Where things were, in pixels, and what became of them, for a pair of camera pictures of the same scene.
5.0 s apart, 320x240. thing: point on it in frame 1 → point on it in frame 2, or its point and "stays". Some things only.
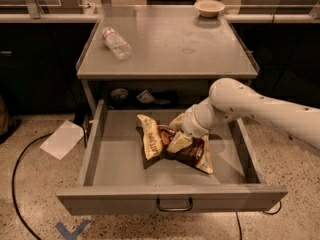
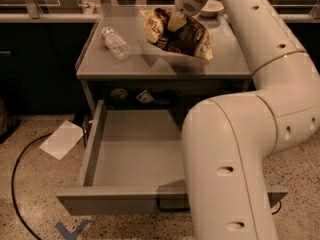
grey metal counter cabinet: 161,58 stays
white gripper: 190,125 → 185,4
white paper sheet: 63,140 stays
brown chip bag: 154,136 → 191,39
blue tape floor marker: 75,233 stays
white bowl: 209,8 stays
